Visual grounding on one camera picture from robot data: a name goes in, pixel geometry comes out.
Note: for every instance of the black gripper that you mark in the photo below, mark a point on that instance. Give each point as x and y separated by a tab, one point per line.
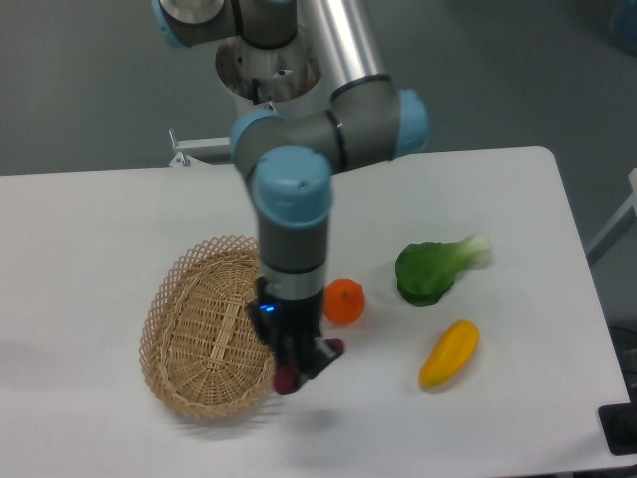
288	326

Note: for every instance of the purple sweet potato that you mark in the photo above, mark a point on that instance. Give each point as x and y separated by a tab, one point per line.
285	383

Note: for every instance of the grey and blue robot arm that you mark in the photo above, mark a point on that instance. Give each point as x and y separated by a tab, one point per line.
287	163

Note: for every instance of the woven wicker basket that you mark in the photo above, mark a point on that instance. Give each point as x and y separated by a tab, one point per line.
199	353

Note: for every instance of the orange tangerine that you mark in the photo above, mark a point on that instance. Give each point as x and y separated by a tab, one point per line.
344	301

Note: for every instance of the yellow mango slice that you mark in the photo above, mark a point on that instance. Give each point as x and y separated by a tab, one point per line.
449	355

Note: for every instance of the green bok choy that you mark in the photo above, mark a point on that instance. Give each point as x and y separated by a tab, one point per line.
425	272

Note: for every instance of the black box at table edge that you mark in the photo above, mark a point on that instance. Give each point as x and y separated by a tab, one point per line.
619	426

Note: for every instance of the white metal base frame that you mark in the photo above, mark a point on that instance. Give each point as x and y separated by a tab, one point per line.
213	151

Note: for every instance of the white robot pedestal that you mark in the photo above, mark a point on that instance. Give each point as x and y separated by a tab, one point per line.
286	80

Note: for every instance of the white frame at right edge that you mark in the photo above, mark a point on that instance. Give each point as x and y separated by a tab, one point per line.
615	227

